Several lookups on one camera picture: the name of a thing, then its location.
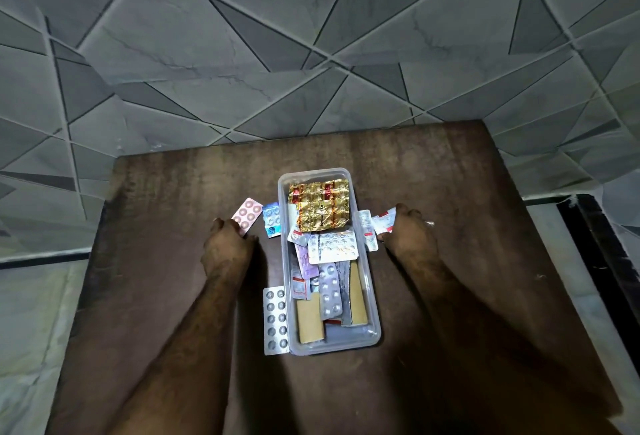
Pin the red white medicine box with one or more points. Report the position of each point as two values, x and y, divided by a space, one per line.
299 289

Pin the person's left forearm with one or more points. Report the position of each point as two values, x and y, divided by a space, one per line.
192 359

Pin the white red-print blister pack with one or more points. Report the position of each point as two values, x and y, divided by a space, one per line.
384 218

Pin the tan medicine strip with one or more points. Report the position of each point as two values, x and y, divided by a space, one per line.
357 294

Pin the person's left fingers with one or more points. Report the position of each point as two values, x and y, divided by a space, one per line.
222 225

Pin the clear plastic container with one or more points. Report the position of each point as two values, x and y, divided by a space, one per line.
367 334

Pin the wide white blister pack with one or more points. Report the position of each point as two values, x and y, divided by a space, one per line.
332 247

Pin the person's right hand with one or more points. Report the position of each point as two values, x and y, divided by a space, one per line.
412 242

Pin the person's left hand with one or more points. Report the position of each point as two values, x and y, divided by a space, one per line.
227 252

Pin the small silver blister pack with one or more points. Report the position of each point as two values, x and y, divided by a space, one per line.
331 294

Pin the purple medicine packet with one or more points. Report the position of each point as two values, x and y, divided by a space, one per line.
304 262

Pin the long silver blister pack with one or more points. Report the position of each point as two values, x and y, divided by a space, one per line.
275 319

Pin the blue blister pack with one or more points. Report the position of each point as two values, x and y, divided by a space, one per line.
271 219

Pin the narrow white blister strip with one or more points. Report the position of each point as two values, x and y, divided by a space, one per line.
367 229

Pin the person's right fingers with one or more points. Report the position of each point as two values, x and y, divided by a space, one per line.
407 213

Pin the gold foil blister pack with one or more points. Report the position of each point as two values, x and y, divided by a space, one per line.
320 203

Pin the person's right forearm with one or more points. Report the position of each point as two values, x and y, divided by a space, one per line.
480 349

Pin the tan cardboard medicine box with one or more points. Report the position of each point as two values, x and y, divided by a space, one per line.
310 319

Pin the pink round-pill blister strip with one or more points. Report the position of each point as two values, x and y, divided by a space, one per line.
247 212

